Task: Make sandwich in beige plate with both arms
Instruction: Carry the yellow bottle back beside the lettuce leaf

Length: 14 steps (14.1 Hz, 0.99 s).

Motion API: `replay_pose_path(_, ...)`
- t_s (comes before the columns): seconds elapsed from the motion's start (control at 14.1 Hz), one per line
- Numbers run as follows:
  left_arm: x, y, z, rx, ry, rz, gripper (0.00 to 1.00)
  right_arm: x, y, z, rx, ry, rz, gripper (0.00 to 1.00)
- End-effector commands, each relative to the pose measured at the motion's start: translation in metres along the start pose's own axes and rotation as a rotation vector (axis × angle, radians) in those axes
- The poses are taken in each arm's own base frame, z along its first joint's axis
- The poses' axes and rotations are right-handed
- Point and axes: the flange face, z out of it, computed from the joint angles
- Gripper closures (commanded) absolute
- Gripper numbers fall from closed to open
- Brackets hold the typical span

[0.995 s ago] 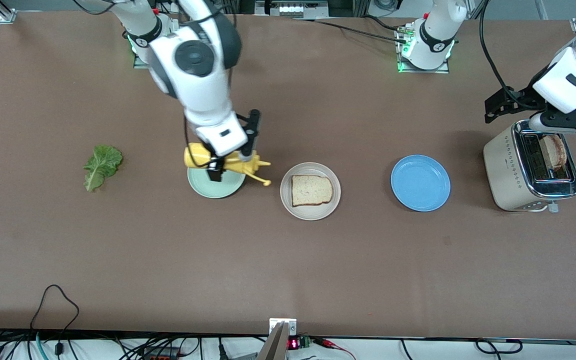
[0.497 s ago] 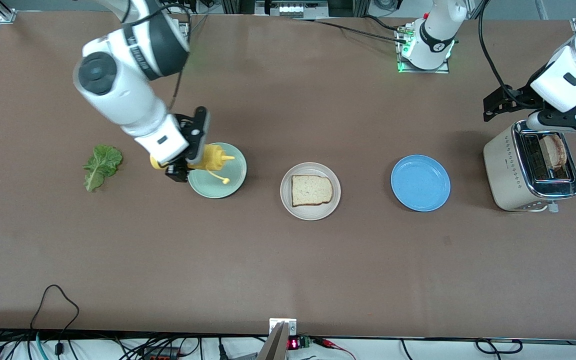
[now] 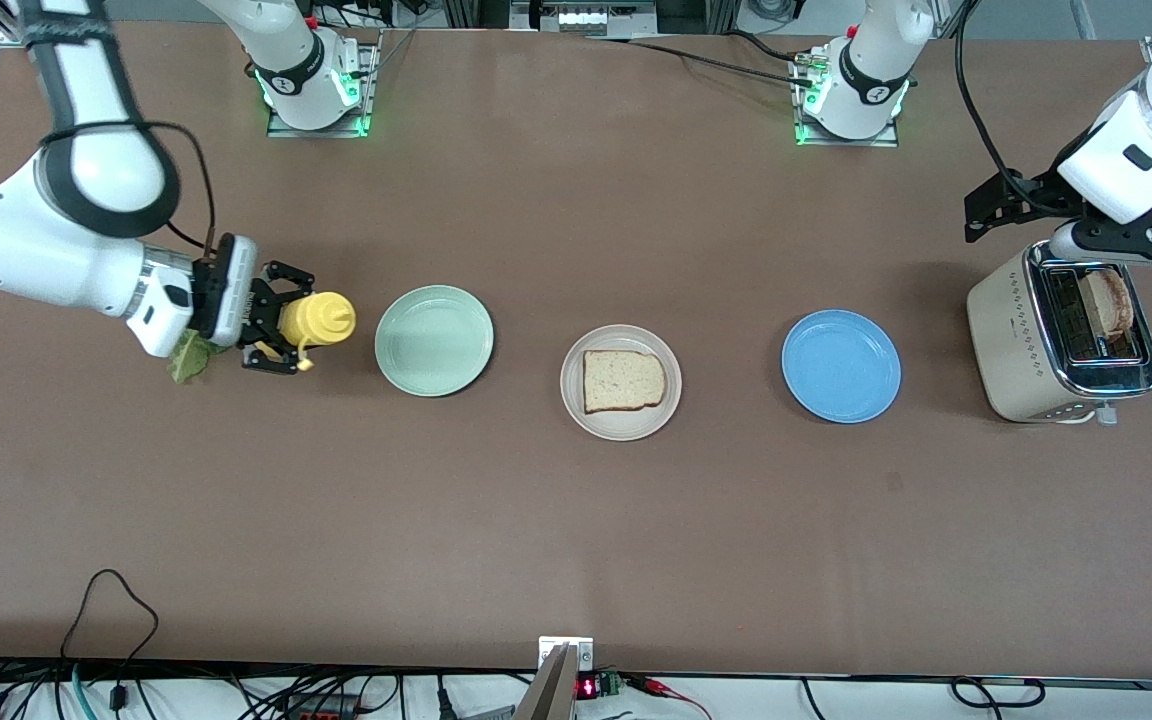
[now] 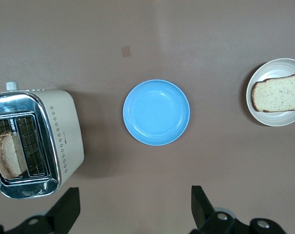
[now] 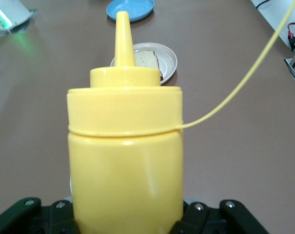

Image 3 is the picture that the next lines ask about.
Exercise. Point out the beige metal toaster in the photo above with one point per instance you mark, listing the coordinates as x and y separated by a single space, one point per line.
1006 350

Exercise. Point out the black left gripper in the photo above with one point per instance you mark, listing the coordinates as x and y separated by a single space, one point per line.
1028 203

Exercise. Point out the brown crust bread slice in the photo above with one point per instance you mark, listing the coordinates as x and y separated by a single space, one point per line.
1108 300
621 382

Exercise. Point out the green lettuce leaf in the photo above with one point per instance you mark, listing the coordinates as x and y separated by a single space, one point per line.
188 362

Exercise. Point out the red clip lead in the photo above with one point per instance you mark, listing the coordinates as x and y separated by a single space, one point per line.
661 686

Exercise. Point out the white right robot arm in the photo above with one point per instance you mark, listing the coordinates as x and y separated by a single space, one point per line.
46 255

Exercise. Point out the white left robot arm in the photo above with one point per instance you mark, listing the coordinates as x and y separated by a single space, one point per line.
1136 150

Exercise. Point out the blue plate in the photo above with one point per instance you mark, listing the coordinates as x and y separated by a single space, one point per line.
841 366

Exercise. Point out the beige plate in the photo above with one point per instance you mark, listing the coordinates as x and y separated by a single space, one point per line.
621 428

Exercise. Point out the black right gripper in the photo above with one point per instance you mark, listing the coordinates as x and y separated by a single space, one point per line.
258 311

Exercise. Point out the mint green plate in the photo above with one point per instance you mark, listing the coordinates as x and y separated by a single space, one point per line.
434 340

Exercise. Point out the red display electronics module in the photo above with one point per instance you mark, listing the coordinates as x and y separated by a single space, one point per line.
588 688

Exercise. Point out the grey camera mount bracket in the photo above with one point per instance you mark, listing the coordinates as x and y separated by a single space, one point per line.
566 655

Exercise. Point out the yellow squeeze sauce bottle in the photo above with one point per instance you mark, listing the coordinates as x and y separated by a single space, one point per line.
321 318

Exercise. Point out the white power strip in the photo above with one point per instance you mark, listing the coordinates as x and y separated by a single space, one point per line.
586 18

